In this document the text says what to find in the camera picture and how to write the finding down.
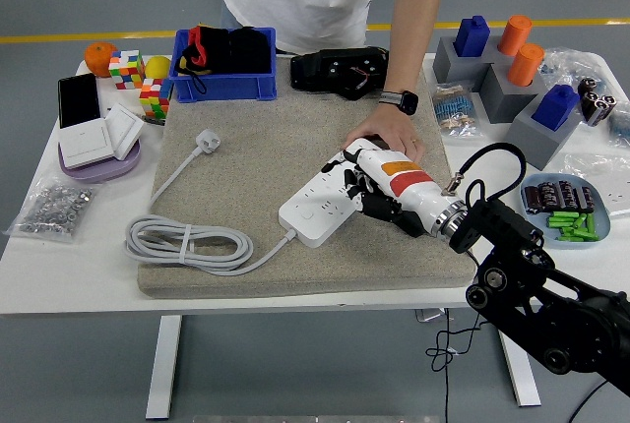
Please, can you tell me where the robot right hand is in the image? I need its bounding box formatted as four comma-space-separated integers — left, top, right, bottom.
320, 147, 458, 240

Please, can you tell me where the person's left hand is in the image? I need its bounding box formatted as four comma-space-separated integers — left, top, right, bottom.
343, 103, 426, 164

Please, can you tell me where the white power strip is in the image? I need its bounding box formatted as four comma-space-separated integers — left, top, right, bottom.
278, 137, 390, 249

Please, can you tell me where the grey power cord with plug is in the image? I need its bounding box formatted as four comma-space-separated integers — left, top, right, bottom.
124, 128, 299, 277

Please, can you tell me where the black wrist watch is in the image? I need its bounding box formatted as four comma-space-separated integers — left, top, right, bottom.
377, 90, 420, 116

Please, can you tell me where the clear bag of resistors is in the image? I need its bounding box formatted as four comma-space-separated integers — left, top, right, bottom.
430, 79, 487, 140

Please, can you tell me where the black red yellow glove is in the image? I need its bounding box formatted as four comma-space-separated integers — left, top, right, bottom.
175, 24, 221, 95

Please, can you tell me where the black fabric bundle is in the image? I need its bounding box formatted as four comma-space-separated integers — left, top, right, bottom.
216, 25, 273, 75

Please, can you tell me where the person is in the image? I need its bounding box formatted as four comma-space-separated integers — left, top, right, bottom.
220, 0, 462, 56

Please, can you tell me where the grey peg block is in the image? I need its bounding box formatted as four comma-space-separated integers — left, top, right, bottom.
500, 102, 585, 172
432, 34, 508, 86
479, 62, 547, 125

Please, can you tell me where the black plastic device housing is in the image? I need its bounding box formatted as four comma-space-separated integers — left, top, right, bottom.
288, 46, 390, 101

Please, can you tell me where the yellow lemon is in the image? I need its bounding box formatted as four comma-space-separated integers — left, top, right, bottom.
145, 55, 173, 81

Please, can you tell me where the blue plastic bin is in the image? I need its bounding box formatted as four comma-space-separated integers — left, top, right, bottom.
168, 27, 279, 103

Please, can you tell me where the colourful puzzle cube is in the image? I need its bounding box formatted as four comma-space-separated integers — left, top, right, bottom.
108, 49, 148, 91
139, 77, 174, 120

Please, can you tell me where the blue square peg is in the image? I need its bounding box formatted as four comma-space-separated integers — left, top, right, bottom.
453, 15, 492, 59
531, 84, 582, 133

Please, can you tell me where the grey-brown mat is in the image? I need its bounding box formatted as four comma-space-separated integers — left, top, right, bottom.
137, 53, 477, 300

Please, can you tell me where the orange fruit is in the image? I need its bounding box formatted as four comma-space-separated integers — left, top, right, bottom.
83, 41, 119, 79

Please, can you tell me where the orange cylinder peg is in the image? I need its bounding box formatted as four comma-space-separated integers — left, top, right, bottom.
507, 42, 546, 89
497, 14, 535, 57

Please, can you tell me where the pile of green batteries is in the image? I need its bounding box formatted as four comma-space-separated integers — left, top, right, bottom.
545, 210, 602, 243

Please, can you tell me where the row of dark capacitors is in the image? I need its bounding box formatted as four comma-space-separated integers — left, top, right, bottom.
523, 180, 597, 216

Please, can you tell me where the black smartphone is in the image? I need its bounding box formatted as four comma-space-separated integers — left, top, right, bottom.
57, 72, 103, 130

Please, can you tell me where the clear bag of blue parts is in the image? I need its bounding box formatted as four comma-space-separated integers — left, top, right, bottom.
538, 46, 614, 94
607, 97, 630, 149

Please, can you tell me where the light blue plate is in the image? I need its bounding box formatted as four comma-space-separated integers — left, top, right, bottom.
520, 172, 613, 252

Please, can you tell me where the bundle of black capacitors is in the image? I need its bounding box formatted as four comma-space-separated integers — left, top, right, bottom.
577, 77, 619, 128

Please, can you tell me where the purple tray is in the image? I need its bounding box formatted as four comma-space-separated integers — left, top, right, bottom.
57, 140, 144, 184

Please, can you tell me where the white table leg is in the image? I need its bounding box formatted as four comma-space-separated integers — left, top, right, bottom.
145, 314, 184, 420
496, 329, 542, 408

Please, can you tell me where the clear bag of metal nuts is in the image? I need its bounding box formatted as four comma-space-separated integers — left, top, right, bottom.
3, 175, 102, 245

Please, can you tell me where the small white wall switch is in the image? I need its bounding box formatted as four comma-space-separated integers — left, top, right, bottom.
104, 101, 147, 161

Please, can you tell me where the large white wall switch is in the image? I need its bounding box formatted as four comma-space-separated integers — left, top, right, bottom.
58, 116, 115, 170

